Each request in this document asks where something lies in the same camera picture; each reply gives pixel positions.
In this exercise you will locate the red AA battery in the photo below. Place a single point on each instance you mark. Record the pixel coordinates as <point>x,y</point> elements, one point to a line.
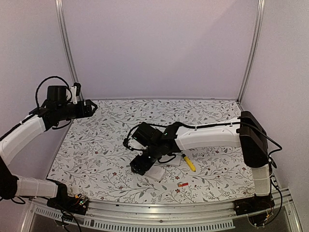
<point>183,184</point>

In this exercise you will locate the front aluminium rail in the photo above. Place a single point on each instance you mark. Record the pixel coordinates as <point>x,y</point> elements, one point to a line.
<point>196,217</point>

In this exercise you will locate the right aluminium frame post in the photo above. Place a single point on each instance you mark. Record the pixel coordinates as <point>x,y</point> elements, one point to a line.
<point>253,49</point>

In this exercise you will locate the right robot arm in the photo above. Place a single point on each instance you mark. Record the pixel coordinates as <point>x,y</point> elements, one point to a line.
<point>243,131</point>

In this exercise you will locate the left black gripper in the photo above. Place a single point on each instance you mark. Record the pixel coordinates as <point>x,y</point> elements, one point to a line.
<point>82,113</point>

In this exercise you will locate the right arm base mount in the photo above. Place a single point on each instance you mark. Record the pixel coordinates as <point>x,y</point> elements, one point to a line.
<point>257,209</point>

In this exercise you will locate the aluminium frame post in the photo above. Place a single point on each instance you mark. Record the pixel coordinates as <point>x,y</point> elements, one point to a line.
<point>65,40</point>
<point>253,49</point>

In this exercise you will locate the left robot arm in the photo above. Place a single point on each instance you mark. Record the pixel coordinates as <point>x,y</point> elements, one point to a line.
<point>61,104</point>

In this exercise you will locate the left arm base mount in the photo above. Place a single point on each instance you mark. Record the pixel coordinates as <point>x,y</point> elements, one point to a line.
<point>77,204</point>

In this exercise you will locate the floral patterned table mat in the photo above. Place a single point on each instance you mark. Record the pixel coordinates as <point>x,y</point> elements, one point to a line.
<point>93,161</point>

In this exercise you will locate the left aluminium frame post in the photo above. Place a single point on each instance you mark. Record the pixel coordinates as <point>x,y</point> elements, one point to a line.
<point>65,40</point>

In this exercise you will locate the yellow handled screwdriver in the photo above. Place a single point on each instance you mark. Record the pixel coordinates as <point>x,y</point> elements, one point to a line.
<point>189,163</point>

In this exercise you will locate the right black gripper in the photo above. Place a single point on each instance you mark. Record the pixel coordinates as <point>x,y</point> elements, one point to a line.
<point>136,164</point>

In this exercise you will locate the plain white remote control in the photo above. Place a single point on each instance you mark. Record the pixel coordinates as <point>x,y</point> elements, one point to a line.
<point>169,161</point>

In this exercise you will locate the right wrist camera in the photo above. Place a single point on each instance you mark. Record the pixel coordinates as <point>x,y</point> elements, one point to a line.
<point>134,146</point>

